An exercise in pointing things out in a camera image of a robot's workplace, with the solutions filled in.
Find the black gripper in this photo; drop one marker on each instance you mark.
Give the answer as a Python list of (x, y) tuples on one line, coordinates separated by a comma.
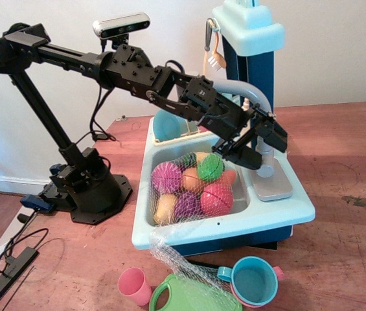
[(236, 128)]

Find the grey toy faucet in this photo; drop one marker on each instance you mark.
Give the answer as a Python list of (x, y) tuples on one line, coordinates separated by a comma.
[(270, 181)]

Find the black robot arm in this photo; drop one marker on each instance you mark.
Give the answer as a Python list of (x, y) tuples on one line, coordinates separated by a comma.
[(84, 186)]

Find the white soap bottle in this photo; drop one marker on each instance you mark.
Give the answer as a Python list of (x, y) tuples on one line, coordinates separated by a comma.
[(245, 104)]

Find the orange toy carrot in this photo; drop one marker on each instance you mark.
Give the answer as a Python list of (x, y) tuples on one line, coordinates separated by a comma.
[(227, 177)]

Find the green toy fruit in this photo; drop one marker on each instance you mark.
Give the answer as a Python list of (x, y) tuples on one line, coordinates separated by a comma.
[(210, 168)]

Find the cream dish rack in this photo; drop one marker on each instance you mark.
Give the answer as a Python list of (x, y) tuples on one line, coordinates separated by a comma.
[(189, 131)]

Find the red toy apple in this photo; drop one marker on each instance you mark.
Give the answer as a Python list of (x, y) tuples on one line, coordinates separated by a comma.
[(216, 200)]

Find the white mesh net bag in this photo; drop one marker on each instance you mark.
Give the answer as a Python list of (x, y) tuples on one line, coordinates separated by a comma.
[(179, 265)]

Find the orange toy fruit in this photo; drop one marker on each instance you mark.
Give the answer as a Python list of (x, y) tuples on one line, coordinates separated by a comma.
[(190, 181)]

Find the toy dish brush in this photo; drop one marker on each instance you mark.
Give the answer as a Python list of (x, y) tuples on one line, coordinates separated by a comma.
[(213, 59)]

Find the blue toy plate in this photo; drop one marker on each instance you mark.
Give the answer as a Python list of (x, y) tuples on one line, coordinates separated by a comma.
[(166, 126)]

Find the purple toy fruit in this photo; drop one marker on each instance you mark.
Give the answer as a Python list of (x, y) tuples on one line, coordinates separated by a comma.
[(188, 205)]

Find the magenta toy fruit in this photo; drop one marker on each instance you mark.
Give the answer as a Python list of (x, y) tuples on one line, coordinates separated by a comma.
[(166, 178)]

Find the light blue toy sink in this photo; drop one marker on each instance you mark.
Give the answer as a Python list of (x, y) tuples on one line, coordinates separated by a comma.
[(249, 37)]

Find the yellow toy pear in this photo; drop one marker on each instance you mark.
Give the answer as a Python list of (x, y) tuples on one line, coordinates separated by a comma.
[(165, 209)]

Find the grey toy utensil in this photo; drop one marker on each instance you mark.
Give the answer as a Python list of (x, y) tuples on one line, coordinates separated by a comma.
[(208, 33)]

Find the pink toy pot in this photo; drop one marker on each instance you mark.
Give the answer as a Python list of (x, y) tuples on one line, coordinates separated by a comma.
[(256, 287)]

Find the blue toy pot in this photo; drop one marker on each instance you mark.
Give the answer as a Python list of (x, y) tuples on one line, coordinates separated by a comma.
[(227, 274)]

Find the pink plastic cup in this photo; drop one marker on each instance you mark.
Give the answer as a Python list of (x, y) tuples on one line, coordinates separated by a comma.
[(134, 285)]

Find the blue clamp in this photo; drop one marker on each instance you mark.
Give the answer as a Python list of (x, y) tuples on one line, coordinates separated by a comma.
[(35, 203)]

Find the black usb hub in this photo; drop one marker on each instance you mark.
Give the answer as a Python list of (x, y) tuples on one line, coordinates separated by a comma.
[(17, 267)]

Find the silver depth camera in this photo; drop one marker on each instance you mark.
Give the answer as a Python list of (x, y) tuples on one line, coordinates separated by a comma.
[(119, 26)]

